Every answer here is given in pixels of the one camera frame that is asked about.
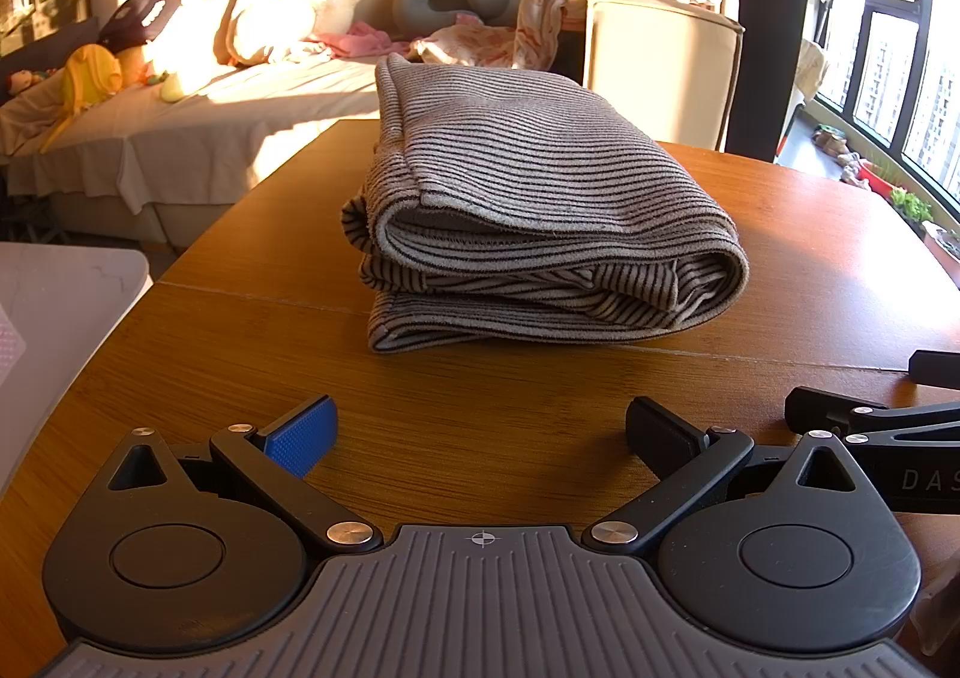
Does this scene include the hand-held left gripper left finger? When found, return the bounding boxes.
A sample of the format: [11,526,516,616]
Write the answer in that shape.
[107,394,385,556]

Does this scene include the beige sofa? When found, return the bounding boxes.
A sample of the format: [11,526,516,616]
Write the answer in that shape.
[0,0,747,251]

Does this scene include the dark printed cap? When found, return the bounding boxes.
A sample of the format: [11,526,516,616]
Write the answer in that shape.
[97,0,182,53]

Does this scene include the striped knit shirt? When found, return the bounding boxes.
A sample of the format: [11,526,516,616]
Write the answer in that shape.
[341,53,751,355]

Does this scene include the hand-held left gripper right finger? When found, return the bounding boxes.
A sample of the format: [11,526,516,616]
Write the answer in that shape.
[583,397,864,559]

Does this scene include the pink cloth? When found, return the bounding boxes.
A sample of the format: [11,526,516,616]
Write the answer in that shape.
[311,22,412,58]

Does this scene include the green potted plant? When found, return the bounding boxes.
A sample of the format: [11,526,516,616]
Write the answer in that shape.
[889,187,935,229]

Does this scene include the yellow backpack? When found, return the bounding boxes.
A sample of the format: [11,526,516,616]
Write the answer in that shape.
[41,43,125,154]

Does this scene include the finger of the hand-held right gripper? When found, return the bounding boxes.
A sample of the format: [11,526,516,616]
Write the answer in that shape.
[907,350,960,392]
[785,385,960,455]

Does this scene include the white side table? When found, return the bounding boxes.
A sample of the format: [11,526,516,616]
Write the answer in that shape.
[0,241,155,499]

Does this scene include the beige sofa cover sheet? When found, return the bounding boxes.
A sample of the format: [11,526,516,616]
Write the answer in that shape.
[0,52,387,218]

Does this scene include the dark grey cabinet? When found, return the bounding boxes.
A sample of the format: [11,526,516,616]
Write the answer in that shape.
[0,10,102,95]

